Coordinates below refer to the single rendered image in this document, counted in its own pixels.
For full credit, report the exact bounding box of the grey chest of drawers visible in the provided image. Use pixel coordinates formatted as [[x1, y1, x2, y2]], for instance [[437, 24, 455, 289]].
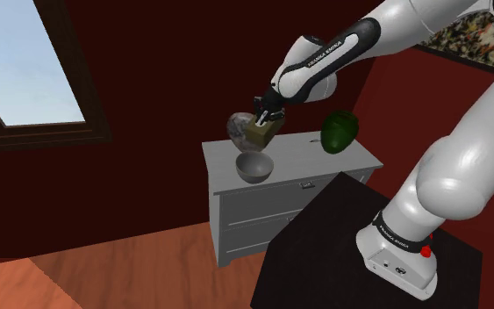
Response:
[[201, 130, 384, 269]]

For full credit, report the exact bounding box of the black robot stand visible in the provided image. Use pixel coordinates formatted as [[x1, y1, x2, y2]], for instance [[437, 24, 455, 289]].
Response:
[[249, 171, 483, 309]]

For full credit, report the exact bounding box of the olive green box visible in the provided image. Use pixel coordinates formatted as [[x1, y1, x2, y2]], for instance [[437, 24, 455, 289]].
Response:
[[244, 117, 285, 150]]

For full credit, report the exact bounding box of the grey bowl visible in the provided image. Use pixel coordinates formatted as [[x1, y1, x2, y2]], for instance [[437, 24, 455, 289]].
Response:
[[234, 151, 275, 185]]

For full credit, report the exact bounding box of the patterned wall picture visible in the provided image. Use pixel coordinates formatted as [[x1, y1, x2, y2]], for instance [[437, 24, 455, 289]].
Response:
[[413, 12, 494, 75]]

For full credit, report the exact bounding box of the grey marbled vase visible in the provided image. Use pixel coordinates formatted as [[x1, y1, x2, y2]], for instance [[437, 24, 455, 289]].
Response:
[[226, 111, 269, 154]]

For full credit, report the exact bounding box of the dark green vase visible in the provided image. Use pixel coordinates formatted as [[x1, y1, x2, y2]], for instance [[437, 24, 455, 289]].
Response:
[[319, 110, 360, 155]]

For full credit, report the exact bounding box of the window with dark frame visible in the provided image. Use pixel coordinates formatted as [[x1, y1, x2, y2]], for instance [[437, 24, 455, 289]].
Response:
[[0, 0, 114, 155]]

